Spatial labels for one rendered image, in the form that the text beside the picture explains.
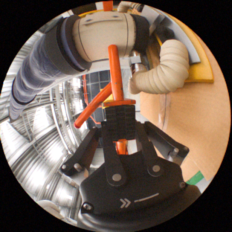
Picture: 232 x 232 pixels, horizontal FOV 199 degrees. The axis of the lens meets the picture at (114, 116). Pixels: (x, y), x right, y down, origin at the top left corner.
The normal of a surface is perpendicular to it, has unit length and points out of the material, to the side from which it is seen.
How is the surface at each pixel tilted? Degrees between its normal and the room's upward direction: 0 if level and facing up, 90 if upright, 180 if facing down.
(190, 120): 0
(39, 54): 97
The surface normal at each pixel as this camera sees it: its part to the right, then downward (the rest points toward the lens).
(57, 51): 0.08, 0.92
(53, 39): 0.07, 0.75
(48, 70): 0.20, 0.98
